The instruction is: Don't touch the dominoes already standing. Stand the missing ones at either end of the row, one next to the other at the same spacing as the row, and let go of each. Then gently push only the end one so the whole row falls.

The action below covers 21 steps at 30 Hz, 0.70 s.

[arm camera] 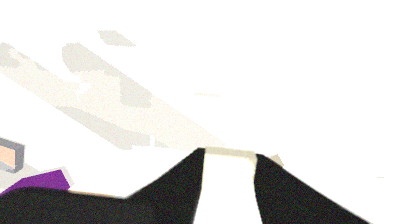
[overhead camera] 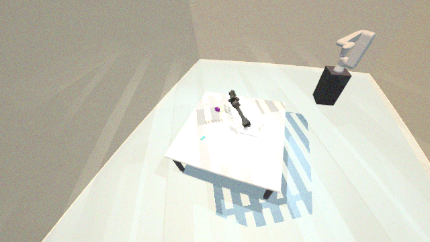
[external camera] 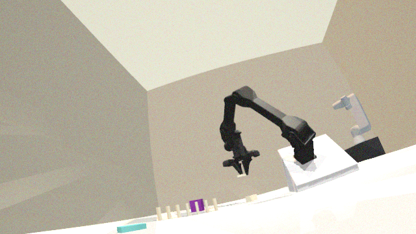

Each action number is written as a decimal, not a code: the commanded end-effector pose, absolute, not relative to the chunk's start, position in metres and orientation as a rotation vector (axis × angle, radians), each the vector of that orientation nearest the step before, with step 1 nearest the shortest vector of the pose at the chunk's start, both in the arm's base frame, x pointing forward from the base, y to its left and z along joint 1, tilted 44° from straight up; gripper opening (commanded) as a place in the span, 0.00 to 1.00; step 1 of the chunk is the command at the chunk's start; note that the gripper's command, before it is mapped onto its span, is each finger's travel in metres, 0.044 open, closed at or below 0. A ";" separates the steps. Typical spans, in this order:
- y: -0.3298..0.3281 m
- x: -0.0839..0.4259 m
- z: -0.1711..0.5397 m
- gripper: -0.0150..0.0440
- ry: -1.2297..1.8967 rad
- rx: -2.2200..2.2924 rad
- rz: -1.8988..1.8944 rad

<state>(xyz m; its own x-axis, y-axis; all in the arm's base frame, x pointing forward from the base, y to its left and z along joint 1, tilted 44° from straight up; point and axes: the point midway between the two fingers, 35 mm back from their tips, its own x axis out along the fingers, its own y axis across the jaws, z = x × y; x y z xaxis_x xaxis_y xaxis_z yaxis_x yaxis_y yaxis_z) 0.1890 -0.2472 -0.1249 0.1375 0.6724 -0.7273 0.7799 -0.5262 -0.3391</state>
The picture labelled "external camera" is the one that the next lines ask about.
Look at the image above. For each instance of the magenta block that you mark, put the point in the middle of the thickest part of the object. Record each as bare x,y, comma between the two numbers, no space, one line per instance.
201,206

